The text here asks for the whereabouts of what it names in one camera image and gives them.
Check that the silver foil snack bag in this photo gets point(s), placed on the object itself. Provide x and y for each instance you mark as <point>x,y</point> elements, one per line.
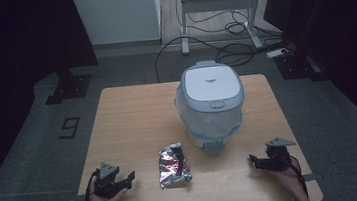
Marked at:
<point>173,165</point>

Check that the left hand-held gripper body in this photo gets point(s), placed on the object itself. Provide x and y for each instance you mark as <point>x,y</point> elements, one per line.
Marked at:
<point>107,181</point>

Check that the white cabinet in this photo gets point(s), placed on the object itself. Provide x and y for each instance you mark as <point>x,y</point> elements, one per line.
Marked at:
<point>117,14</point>

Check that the white lidded trash bin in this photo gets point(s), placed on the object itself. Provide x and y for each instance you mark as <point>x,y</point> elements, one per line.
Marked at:
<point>212,103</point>

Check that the person's right hand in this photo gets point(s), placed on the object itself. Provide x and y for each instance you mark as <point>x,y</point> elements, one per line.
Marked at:
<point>289,181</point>

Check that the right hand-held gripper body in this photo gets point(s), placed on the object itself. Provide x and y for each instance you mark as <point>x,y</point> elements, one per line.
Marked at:
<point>277,157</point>

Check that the black curtain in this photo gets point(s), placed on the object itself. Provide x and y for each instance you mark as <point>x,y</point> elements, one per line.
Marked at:
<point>22,36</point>
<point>343,29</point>

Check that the black stand base plate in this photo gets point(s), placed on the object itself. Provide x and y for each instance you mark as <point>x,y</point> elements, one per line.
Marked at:
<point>69,87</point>
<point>300,66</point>

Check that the white power strip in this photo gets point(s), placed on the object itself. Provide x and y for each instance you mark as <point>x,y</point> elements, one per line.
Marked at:
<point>277,52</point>

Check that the clear plastic bin liner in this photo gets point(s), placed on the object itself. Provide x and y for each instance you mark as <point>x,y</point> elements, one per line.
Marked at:
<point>209,124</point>

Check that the white metal frame desk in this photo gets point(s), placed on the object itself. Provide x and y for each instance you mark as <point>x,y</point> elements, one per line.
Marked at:
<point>223,2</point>

